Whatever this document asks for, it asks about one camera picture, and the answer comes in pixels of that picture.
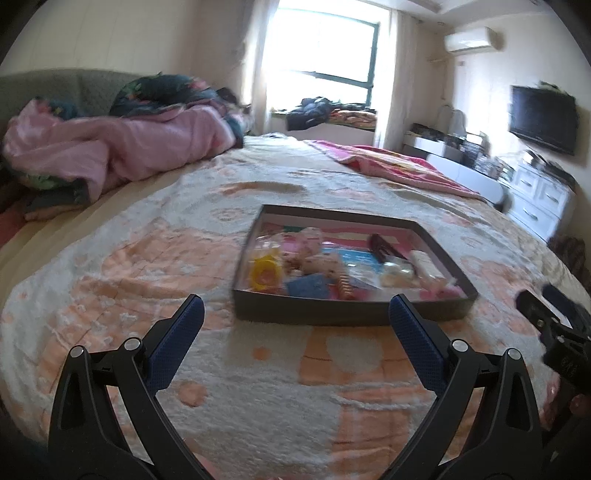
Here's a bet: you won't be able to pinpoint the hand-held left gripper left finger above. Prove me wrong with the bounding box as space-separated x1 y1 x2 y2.
47 294 213 480

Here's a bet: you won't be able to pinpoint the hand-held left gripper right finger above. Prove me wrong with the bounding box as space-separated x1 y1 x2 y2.
383 294 555 480

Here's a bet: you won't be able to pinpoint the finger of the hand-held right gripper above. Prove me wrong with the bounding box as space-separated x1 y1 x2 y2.
541 284 591 324
516 290 561 337

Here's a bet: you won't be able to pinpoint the bagged pearl hair clip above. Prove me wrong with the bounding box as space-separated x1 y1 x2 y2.
379 257 419 289

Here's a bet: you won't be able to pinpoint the white hair clip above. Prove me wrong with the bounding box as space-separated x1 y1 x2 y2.
411 249 451 284

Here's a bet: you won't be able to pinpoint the orange spiral hair clip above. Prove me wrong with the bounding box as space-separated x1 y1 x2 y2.
335 263 358 301

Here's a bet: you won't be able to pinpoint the grey cardboard box tray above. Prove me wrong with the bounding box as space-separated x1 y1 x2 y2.
231 204 479 326

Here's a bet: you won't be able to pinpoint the brown oval hair clip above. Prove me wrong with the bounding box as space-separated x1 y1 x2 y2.
367 233 409 264

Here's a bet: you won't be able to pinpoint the bagged yellow bangles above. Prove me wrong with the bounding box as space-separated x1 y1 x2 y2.
247 247 284 292

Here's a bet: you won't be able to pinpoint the blue square card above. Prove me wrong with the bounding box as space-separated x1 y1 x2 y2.
285 272 331 300

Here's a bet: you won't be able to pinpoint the polka dot mesh hair bow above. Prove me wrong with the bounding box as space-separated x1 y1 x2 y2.
277 229 345 282

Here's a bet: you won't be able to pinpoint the brown bag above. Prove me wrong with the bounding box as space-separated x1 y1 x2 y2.
549 235 587 278

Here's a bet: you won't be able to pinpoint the white drawer cabinet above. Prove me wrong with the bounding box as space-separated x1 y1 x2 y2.
505 154 575 241

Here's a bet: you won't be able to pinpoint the black set-top box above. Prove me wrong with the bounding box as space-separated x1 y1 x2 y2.
526 150 575 181

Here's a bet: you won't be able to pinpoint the white rounded desk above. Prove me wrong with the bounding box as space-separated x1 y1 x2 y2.
402 131 509 210

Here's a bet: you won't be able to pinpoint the bed with beige sheet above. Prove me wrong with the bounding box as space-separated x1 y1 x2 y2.
0 134 591 480

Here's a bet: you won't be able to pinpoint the pink red blanket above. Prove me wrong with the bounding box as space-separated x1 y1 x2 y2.
305 138 485 200

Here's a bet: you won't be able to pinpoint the pink quilt with floral side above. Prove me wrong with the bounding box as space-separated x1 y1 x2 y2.
2 74 252 217

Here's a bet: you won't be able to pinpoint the white window seat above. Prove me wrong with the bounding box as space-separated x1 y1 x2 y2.
270 113 377 146

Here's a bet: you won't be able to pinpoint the colourful folded bedding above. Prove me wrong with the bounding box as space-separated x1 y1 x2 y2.
330 104 377 124

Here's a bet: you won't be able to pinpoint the white sheer curtain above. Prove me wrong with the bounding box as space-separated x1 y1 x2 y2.
376 9 411 151
240 0 282 134

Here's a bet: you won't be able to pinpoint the pile of dark clothes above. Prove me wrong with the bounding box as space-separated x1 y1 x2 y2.
286 97 335 131

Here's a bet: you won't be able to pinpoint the grey padded headboard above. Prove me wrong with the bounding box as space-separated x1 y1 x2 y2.
0 68 139 134

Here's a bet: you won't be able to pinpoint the white air conditioner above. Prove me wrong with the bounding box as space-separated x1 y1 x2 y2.
443 27 504 52

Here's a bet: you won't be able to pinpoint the window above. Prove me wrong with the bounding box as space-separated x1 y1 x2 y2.
268 7 382 109

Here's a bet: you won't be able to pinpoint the black wall television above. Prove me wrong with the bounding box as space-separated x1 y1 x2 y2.
508 84 579 156

